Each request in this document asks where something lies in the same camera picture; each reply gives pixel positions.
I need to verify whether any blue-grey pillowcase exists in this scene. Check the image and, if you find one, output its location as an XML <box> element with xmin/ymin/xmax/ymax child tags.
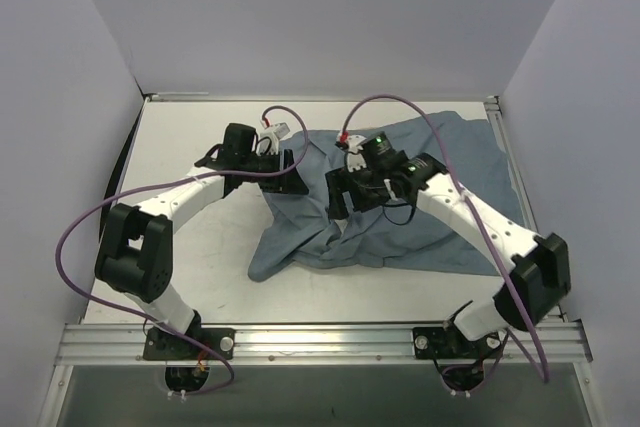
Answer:
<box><xmin>248</xmin><ymin>111</ymin><xmax>523</xmax><ymax>282</ymax></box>

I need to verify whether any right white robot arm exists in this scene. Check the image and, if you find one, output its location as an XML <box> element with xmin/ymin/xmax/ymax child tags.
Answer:
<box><xmin>325</xmin><ymin>132</ymin><xmax>571</xmax><ymax>356</ymax></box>

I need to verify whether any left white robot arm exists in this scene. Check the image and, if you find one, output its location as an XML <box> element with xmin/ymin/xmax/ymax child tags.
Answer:
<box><xmin>95</xmin><ymin>120</ymin><xmax>309</xmax><ymax>358</ymax></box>

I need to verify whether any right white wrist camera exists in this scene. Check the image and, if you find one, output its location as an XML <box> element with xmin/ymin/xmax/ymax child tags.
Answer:
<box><xmin>345</xmin><ymin>135</ymin><xmax>367</xmax><ymax>172</ymax></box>

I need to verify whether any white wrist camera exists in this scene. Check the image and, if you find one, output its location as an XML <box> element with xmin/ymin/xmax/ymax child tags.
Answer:
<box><xmin>345</xmin><ymin>135</ymin><xmax>367</xmax><ymax>172</ymax></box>
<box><xmin>257</xmin><ymin>123</ymin><xmax>290</xmax><ymax>151</ymax></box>

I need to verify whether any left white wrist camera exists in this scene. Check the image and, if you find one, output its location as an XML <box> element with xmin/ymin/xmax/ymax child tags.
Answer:
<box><xmin>257</xmin><ymin>123</ymin><xmax>290</xmax><ymax>151</ymax></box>

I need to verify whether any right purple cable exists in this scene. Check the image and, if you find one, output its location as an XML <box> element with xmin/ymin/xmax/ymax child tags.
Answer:
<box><xmin>337</xmin><ymin>93</ymin><xmax>552</xmax><ymax>393</ymax></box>

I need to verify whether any back aluminium rail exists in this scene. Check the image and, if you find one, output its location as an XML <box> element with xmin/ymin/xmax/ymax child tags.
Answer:
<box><xmin>146</xmin><ymin>92</ymin><xmax>211</xmax><ymax>102</ymax></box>

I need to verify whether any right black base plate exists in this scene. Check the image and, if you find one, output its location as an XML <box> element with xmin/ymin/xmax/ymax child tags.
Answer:
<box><xmin>409</xmin><ymin>322</ymin><xmax>502</xmax><ymax>362</ymax></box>

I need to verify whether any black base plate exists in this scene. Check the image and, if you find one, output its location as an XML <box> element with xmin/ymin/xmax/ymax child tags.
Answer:
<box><xmin>142</xmin><ymin>327</ymin><xmax>236</xmax><ymax>361</ymax></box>
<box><xmin>409</xmin><ymin>322</ymin><xmax>502</xmax><ymax>362</ymax></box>

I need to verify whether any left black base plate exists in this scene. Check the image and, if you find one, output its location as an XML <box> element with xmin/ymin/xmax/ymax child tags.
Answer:
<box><xmin>142</xmin><ymin>327</ymin><xmax>236</xmax><ymax>361</ymax></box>

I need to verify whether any front aluminium rail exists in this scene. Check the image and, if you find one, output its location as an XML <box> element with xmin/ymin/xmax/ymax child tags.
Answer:
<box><xmin>55</xmin><ymin>319</ymin><xmax>593</xmax><ymax>367</ymax></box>

